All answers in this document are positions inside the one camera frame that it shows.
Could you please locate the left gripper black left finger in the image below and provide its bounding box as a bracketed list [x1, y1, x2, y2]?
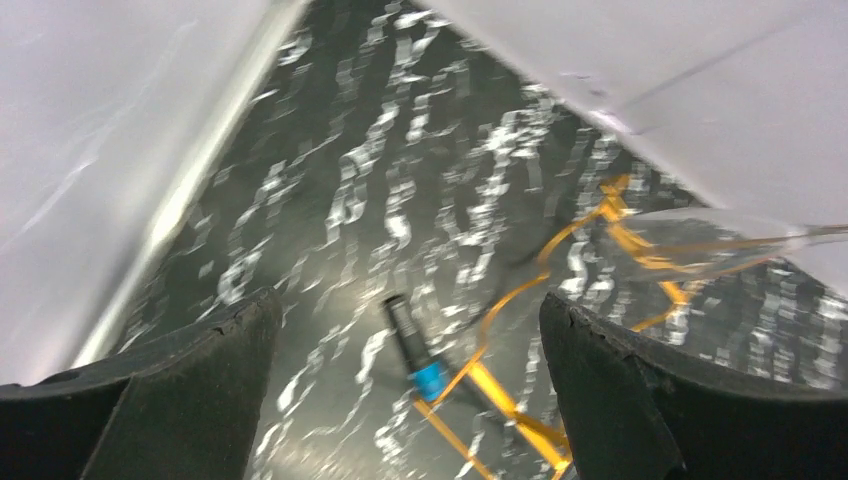
[1, 288, 282, 479]

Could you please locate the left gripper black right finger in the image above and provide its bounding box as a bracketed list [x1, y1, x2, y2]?
[539, 294, 847, 479]

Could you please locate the gold wire glass rack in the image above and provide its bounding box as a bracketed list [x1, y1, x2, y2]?
[410, 172, 848, 480]

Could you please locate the clear wine glass rear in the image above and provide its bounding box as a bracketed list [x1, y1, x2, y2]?
[597, 207, 847, 282]

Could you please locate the black marble pattern mat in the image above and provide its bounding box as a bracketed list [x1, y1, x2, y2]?
[115, 1, 847, 479]

